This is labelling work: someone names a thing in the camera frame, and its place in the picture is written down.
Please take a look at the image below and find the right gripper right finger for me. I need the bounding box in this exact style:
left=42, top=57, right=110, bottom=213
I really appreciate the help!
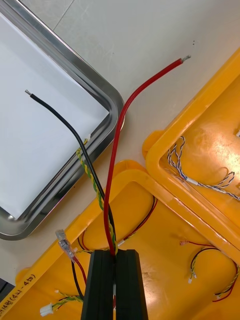
left=115, top=248, right=149, bottom=320

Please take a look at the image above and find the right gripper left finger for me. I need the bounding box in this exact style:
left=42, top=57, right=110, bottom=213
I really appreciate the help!
left=80, top=249, right=117, bottom=320

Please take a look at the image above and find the red black green-yellow wire harness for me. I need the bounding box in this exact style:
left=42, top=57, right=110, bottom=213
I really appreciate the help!
left=76, top=196, right=159, bottom=255
left=178, top=239, right=240, bottom=303
left=24, top=54, right=192, bottom=318

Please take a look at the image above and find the yellow-orange plastic bin with handwriting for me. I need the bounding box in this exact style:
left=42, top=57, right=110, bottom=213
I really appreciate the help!
left=0, top=159, right=240, bottom=320

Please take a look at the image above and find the white sheet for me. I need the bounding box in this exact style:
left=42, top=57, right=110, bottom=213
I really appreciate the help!
left=0, top=11, right=110, bottom=220

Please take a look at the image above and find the steel tray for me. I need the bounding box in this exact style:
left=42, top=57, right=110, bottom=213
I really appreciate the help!
left=0, top=0, right=125, bottom=241

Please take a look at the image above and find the blue-white twisted wire harness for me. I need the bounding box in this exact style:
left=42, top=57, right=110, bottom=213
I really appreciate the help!
left=166, top=136, right=240, bottom=202

